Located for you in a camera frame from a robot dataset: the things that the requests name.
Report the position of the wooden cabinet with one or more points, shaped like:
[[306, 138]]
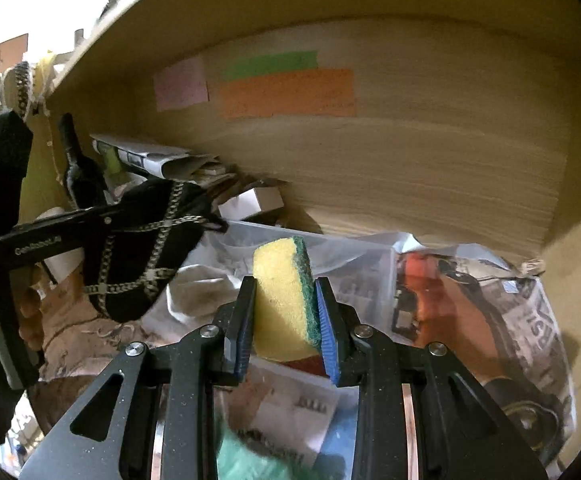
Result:
[[420, 160]]

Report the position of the yellow sponge with green scourer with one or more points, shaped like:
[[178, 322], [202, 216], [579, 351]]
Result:
[[280, 300]]

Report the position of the brown knitted cloth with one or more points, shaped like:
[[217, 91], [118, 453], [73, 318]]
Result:
[[75, 345]]

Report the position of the rolled newspaper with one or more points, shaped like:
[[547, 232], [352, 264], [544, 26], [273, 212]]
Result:
[[145, 155]]

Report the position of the orange sticky note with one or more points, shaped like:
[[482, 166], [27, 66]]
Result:
[[290, 94]]

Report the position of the green sticky note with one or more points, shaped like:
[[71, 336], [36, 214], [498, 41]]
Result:
[[270, 65]]

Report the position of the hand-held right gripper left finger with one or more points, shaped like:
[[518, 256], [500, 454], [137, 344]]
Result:
[[244, 332]]

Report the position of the dark glass bottle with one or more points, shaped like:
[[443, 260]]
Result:
[[79, 170]]

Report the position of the clear plastic bin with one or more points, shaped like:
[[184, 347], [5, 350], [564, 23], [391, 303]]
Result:
[[360, 270]]

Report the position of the yellow cloth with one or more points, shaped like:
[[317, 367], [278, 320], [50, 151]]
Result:
[[46, 72]]

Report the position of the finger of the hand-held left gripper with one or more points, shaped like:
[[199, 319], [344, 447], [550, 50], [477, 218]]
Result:
[[105, 220]]

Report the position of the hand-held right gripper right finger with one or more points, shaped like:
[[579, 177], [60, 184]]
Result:
[[328, 332]]

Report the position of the pink sticky note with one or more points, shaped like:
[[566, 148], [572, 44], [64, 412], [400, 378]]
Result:
[[181, 83]]

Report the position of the person's left hand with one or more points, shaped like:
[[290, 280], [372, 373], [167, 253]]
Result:
[[31, 315]]

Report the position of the black and white patterned sock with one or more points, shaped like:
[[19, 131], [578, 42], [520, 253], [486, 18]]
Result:
[[20, 87]]

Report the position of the green cloth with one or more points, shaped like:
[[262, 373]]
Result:
[[250, 462]]

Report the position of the small white box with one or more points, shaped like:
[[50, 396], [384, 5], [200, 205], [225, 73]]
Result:
[[250, 201]]

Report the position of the printed paper sheet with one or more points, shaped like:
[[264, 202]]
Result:
[[290, 410]]

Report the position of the white cloth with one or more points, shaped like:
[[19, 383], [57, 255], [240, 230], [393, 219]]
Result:
[[195, 292]]

